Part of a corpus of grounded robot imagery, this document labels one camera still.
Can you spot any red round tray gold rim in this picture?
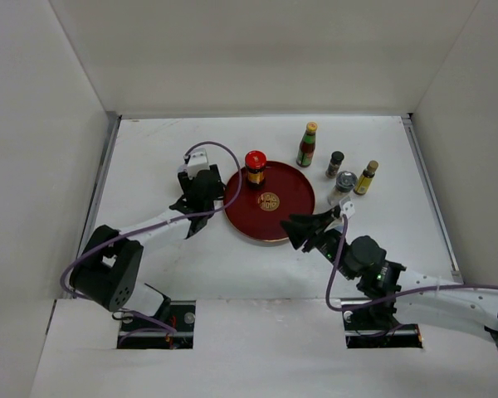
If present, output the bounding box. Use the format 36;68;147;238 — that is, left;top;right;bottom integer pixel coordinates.
223;161;315;242

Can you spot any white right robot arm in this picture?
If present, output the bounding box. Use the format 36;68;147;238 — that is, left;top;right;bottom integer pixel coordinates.
281;206;498;348

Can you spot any aluminium table edge rail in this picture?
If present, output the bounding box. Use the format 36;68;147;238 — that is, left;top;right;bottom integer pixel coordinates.
76;111;121;257

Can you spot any small black cap spice jar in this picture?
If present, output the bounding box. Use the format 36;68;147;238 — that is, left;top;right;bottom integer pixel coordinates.
325;151;344;178

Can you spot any yellow label small oil bottle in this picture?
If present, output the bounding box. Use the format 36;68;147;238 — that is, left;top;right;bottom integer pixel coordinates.
354;160;378;196

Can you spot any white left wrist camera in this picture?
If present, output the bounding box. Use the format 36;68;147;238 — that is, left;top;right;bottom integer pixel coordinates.
183;148;209;179

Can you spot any left robot arm base mount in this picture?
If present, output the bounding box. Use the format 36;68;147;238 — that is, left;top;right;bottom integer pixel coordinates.
112;301;197;350

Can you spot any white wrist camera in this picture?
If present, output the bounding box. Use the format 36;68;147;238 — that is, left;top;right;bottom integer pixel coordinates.
183;148;209;179
339;197;355;219

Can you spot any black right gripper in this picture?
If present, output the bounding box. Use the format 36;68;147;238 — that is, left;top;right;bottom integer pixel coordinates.
280;209;357;280

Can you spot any right robot arm base mount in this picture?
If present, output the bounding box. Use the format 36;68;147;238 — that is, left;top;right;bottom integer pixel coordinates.
342;300;423;349

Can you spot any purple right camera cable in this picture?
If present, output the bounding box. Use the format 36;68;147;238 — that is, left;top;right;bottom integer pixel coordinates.
324;213;498;337

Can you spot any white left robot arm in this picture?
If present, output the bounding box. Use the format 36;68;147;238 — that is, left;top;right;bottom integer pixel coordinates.
68;164;225;331

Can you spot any red lid chili sauce jar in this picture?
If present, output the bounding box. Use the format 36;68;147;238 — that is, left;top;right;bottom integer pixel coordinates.
244;150;267;189

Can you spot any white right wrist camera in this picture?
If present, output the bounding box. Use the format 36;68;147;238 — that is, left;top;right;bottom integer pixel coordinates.
339;197;355;219

